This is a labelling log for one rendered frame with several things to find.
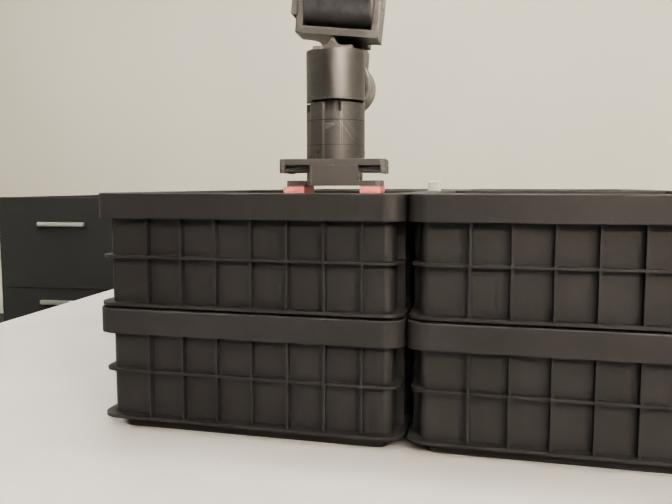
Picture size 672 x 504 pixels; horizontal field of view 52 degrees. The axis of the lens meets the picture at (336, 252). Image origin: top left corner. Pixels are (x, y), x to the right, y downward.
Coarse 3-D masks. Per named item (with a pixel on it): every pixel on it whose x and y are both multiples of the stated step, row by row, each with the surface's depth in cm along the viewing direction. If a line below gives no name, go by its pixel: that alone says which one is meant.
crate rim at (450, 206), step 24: (432, 192) 67; (456, 192) 95; (480, 192) 94; (504, 192) 94; (528, 192) 93; (552, 192) 92; (576, 192) 91; (600, 192) 91; (624, 192) 90; (648, 192) 89; (408, 216) 60; (432, 216) 58; (456, 216) 57; (480, 216) 57; (504, 216) 57; (528, 216) 56; (552, 216) 56; (576, 216) 55; (600, 216) 55; (624, 216) 54; (648, 216) 54
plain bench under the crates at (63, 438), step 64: (64, 320) 122; (0, 384) 83; (64, 384) 83; (0, 448) 63; (64, 448) 63; (128, 448) 63; (192, 448) 63; (256, 448) 63; (320, 448) 63; (384, 448) 63
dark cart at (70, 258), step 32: (0, 224) 223; (32, 224) 221; (64, 224) 217; (96, 224) 217; (32, 256) 222; (64, 256) 220; (96, 256) 218; (32, 288) 223; (64, 288) 221; (96, 288) 219
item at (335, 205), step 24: (120, 192) 68; (144, 192) 72; (168, 192) 78; (192, 192) 83; (216, 192) 90; (240, 192) 98; (264, 192) 102; (336, 192) 99; (384, 192) 98; (408, 192) 68; (120, 216) 65; (144, 216) 64; (168, 216) 64; (192, 216) 63; (216, 216) 63; (240, 216) 62; (264, 216) 62; (288, 216) 61; (312, 216) 60; (336, 216) 60; (360, 216) 59; (384, 216) 59
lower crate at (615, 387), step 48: (432, 336) 59; (480, 336) 58; (528, 336) 57; (576, 336) 56; (624, 336) 55; (432, 384) 60; (480, 384) 59; (528, 384) 58; (576, 384) 58; (624, 384) 57; (432, 432) 61; (480, 432) 60; (528, 432) 59; (576, 432) 58; (624, 432) 57
